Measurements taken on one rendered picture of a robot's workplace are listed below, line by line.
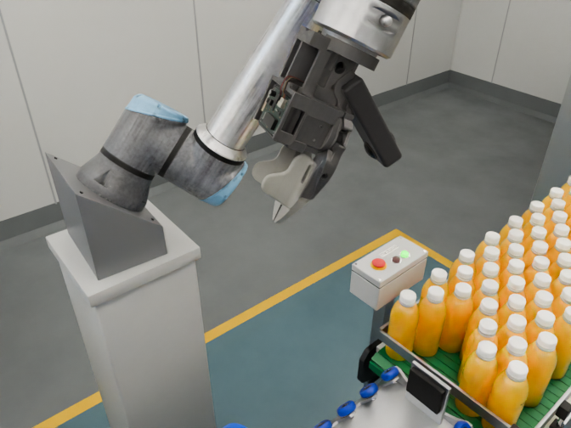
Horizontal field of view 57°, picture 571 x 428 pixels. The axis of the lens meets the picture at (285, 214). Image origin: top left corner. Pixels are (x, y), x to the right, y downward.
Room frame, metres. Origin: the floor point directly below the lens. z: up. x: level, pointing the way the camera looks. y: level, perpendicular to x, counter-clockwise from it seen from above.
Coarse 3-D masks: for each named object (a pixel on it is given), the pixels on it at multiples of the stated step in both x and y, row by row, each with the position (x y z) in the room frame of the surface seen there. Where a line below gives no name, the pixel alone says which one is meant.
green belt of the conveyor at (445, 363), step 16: (384, 352) 0.95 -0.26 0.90; (448, 352) 0.95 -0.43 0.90; (384, 368) 0.90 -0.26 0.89; (400, 368) 0.90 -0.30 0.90; (448, 368) 0.90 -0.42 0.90; (560, 384) 0.85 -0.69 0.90; (544, 400) 0.80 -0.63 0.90; (464, 416) 0.76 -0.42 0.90; (480, 416) 0.76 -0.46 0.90; (528, 416) 0.76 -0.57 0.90
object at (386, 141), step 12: (348, 84) 0.53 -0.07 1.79; (360, 84) 0.52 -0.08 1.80; (348, 96) 0.52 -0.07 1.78; (360, 96) 0.52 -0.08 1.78; (360, 108) 0.52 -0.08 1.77; (372, 108) 0.53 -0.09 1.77; (360, 120) 0.52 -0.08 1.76; (372, 120) 0.53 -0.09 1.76; (360, 132) 0.55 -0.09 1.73; (372, 132) 0.52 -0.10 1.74; (384, 132) 0.53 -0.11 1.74; (372, 144) 0.53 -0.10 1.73; (384, 144) 0.53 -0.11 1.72; (396, 144) 0.53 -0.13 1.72; (372, 156) 0.54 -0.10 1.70; (384, 156) 0.53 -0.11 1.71; (396, 156) 0.53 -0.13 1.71
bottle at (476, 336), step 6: (474, 330) 0.87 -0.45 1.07; (468, 336) 0.87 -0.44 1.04; (474, 336) 0.85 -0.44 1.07; (480, 336) 0.84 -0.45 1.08; (486, 336) 0.84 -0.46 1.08; (492, 336) 0.84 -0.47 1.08; (468, 342) 0.85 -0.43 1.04; (474, 342) 0.84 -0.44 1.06; (498, 342) 0.84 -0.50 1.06; (468, 348) 0.85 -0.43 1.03; (474, 348) 0.83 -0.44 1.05; (498, 348) 0.84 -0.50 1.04; (468, 354) 0.84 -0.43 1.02; (462, 360) 0.86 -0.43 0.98; (462, 366) 0.85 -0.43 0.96
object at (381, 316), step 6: (384, 306) 1.08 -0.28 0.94; (390, 306) 1.09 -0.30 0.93; (378, 312) 1.09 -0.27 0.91; (384, 312) 1.08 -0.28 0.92; (390, 312) 1.09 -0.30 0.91; (378, 318) 1.09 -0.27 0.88; (384, 318) 1.08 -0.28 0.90; (372, 324) 1.10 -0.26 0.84; (378, 324) 1.09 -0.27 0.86; (372, 330) 1.10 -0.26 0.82; (378, 330) 1.09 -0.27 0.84; (372, 336) 1.10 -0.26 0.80; (378, 336) 1.08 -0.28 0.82; (372, 342) 1.10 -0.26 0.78; (366, 384) 1.10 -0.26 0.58
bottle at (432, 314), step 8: (424, 304) 0.96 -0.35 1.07; (432, 304) 0.95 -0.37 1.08; (440, 304) 0.95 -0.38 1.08; (424, 312) 0.95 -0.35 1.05; (432, 312) 0.94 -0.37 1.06; (440, 312) 0.94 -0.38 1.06; (424, 320) 0.94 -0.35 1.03; (432, 320) 0.93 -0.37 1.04; (440, 320) 0.93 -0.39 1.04; (424, 328) 0.94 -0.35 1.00; (432, 328) 0.93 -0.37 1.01; (440, 328) 0.94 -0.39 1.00; (416, 336) 0.95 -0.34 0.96; (424, 336) 0.93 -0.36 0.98; (432, 336) 0.93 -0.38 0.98; (440, 336) 0.94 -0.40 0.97; (416, 344) 0.95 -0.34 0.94; (424, 344) 0.93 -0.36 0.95; (432, 344) 0.93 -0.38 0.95; (416, 352) 0.94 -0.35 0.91; (424, 352) 0.93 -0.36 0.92; (432, 352) 0.93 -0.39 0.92
